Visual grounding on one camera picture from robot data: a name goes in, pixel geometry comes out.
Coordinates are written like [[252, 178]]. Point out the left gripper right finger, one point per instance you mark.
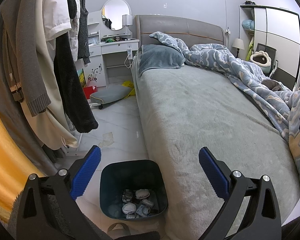
[[262, 217]]

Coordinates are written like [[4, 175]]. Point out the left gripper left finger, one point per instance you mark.
[[36, 220]]

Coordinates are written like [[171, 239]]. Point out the white tissue ball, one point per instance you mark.
[[142, 194]]

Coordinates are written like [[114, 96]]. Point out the blue white paper cup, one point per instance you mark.
[[143, 210]]

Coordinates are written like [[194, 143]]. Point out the dark teal trash bin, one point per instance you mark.
[[119, 182]]

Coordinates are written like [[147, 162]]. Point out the blue patterned fleece blanket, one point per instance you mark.
[[281, 107]]

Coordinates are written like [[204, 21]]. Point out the orange yellow curtain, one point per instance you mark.
[[15, 168]]

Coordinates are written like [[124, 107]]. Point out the cream beige coat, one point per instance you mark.
[[51, 126]]

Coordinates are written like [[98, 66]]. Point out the grey slipper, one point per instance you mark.
[[118, 230]]

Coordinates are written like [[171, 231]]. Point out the black office chair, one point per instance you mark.
[[272, 53]]

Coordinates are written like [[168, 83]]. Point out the cream cat bed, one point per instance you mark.
[[263, 60]]

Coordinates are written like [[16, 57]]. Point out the black fuzzy garment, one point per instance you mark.
[[75, 103]]

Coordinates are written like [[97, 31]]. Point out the white bedside lamp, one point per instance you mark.
[[237, 46]]

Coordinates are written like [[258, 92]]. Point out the red box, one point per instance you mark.
[[88, 90]]

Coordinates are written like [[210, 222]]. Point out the yellow bag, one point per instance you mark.
[[129, 84]]

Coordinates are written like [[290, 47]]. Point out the grey upholstered headboard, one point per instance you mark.
[[190, 31]]

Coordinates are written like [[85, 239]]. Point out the white dressing table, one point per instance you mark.
[[109, 62]]

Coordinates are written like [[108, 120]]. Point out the white power strip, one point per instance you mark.
[[129, 53]]

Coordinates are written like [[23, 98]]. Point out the grey blue pillow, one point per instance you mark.
[[158, 56]]

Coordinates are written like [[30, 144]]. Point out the oval vanity mirror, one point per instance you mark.
[[116, 15]]

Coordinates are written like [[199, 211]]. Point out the grey knit cardigan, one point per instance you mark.
[[20, 60]]

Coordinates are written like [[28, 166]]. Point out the white wardrobe with dark frame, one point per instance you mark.
[[278, 29]]

